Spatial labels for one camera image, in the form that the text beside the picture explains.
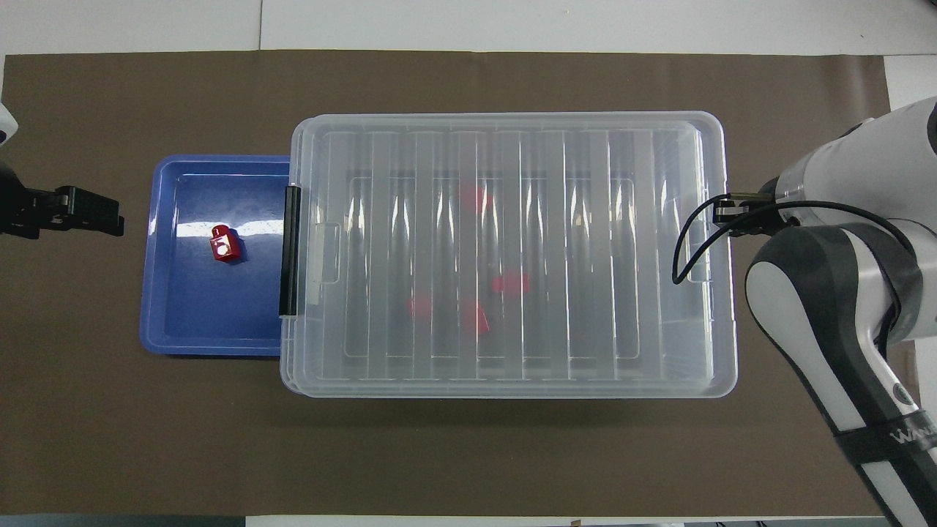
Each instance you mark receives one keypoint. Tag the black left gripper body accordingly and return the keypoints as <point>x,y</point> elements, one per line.
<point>11,208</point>

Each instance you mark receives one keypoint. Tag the red toy block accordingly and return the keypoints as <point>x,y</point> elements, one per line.
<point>419,307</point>
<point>224,245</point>
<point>476,319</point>
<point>473,199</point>
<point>510,283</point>

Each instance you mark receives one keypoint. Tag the clear ribbed box lid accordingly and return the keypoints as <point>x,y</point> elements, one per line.
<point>556,351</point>

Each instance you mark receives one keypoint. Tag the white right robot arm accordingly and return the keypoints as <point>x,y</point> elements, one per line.
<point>820,293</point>

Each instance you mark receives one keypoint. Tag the blue plastic tray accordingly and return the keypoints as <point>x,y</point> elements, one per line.
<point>198,315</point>

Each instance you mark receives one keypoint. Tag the clear plastic storage box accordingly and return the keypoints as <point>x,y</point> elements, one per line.
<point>287,366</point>

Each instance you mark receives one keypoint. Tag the brown table mat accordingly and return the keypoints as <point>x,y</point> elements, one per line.
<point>468,454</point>

